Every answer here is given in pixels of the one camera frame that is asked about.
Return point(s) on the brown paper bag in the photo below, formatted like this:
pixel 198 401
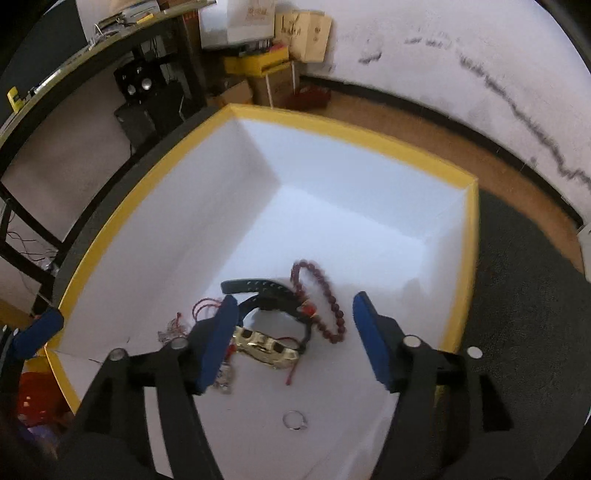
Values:
pixel 304 37

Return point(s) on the red plastic basket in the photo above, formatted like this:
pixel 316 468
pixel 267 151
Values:
pixel 39 392

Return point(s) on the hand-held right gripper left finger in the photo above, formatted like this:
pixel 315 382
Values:
pixel 217 350

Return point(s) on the black desk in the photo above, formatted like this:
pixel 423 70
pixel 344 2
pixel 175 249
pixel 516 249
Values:
pixel 189 60

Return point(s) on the small yellow object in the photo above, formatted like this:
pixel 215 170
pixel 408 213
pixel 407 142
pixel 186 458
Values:
pixel 15 99

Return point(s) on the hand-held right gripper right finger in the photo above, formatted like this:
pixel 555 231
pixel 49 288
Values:
pixel 374 346

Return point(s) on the red cloth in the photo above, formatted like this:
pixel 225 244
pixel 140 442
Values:
pixel 311 98

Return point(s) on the flat yellow box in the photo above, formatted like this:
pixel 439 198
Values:
pixel 258 62

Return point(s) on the white gift box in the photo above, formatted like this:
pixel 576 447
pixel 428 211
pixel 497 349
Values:
pixel 240 23

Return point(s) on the brown cardboard box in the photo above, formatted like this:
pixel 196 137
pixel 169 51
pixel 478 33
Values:
pixel 277 87

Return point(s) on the yellow cardboard box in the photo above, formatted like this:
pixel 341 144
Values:
pixel 323 207

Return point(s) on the black speakers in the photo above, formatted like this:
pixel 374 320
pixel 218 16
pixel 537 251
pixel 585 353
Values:
pixel 138 83

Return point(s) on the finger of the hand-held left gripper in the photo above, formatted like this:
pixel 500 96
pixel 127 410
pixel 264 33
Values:
pixel 39 332

